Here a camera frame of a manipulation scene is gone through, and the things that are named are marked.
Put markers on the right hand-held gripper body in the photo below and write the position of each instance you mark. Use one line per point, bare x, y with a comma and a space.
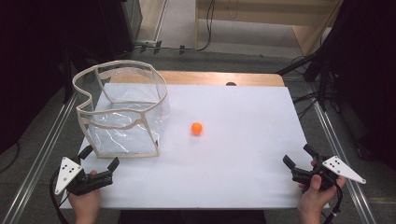
323, 172

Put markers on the wooden table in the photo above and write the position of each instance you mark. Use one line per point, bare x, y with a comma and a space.
224, 78

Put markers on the person's left hand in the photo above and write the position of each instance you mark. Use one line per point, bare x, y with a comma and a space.
85, 202

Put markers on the black stand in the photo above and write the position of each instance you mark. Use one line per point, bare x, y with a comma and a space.
311, 67

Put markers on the white board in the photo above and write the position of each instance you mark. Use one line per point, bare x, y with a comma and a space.
218, 149

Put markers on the orange ball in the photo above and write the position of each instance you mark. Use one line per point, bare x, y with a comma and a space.
196, 128

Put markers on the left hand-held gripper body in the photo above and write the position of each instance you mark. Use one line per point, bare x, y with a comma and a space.
83, 181

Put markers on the metal floor rail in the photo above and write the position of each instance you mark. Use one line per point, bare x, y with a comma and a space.
342, 161
37, 158

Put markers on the person's right hand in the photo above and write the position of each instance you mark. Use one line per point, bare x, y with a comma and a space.
317, 199

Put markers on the wooden cabinet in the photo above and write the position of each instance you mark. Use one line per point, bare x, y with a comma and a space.
267, 21

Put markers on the clear plastic storage bag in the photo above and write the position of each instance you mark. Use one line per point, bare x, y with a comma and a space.
124, 115

